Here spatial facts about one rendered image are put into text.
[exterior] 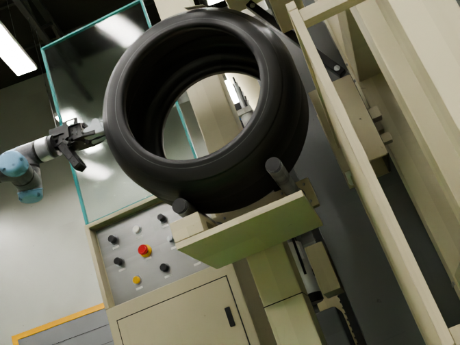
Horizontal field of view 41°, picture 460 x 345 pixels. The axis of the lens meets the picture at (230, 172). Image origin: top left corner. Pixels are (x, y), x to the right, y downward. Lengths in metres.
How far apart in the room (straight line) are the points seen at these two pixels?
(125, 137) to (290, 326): 0.75
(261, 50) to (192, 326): 1.12
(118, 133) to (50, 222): 10.41
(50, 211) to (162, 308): 9.89
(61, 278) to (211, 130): 9.79
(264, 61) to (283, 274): 0.67
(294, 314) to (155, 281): 0.76
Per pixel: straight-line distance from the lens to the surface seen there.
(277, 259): 1.95
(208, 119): 2.15
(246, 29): 1.78
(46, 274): 11.92
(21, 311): 11.98
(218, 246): 1.75
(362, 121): 1.96
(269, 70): 1.70
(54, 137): 2.02
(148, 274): 2.51
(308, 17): 1.22
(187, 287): 2.39
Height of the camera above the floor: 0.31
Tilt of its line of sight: 22 degrees up
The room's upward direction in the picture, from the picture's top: 20 degrees counter-clockwise
